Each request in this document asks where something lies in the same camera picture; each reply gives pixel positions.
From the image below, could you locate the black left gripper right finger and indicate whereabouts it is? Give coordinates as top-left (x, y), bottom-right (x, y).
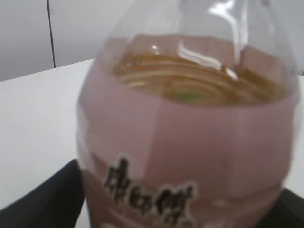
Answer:
top-left (275, 189), bottom-right (304, 228)

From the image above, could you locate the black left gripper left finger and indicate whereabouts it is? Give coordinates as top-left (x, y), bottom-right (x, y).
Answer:
top-left (0, 160), bottom-right (85, 228)

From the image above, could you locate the pink label tea bottle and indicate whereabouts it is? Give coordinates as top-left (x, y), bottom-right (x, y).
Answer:
top-left (77, 0), bottom-right (300, 228)

